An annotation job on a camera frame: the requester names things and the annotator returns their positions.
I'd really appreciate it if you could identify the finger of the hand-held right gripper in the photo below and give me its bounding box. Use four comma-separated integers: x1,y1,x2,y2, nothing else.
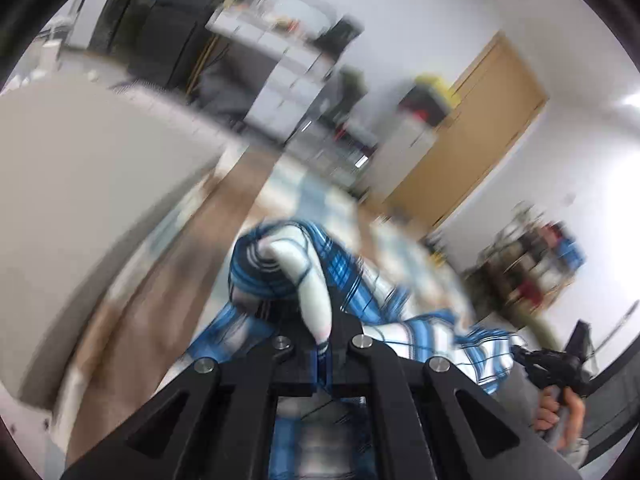
510,347,551,377

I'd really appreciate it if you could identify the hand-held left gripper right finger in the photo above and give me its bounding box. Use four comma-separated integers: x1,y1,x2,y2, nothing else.
322,310,583,480

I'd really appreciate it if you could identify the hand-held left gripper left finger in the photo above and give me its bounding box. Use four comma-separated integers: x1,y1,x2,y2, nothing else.
60,332,323,480

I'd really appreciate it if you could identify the blue plaid shirt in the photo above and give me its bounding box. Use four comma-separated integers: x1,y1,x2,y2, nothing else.
187,220,526,480

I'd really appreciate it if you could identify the person's right forearm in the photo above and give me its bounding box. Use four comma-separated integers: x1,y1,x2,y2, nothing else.
555,437,592,466

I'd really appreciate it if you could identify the person's right hand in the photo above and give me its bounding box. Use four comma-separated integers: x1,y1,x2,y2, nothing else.
532,385,587,454

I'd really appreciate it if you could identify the grey metal pole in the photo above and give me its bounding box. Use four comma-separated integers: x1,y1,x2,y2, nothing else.
597,300,640,348

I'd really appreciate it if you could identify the shoe rack with shoes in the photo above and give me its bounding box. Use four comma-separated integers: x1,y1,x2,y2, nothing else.
470,205,588,316

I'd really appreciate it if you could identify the checked bed sheet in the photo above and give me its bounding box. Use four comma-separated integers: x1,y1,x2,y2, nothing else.
65,150,476,461

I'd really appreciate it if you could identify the silver suitcase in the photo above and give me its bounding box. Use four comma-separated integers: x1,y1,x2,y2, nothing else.
290,135,371,186

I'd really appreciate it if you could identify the white cabinet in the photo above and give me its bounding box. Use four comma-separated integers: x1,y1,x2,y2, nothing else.
360,115,438,201

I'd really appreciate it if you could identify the black box with red print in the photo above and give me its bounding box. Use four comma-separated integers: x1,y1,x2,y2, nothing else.
320,115,376,156

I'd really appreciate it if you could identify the wooden door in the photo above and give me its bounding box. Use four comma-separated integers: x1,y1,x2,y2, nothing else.
385,30,548,231

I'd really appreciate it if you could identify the stack of black shoe boxes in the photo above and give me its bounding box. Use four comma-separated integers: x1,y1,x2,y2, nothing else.
397,85,446,123

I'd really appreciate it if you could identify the dark wrapped flower bouquet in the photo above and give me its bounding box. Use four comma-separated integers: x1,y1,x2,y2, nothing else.
330,67,366,111

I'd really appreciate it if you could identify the white desk with drawers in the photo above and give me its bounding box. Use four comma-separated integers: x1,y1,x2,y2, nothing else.
205,7,336,141

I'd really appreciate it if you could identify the yellow shoe box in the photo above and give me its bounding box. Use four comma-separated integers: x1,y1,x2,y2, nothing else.
412,74,461,106

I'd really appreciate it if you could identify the dark grey bag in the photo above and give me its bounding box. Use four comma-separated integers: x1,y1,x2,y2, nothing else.
197,57,271,121

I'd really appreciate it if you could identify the black box on desk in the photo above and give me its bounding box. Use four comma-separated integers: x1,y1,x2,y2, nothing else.
322,17,363,56

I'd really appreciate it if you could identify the oval desk mirror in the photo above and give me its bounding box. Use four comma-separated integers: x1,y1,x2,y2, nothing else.
260,0,331,31

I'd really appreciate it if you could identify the black refrigerator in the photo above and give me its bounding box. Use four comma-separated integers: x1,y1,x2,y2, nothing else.
135,0,221,96

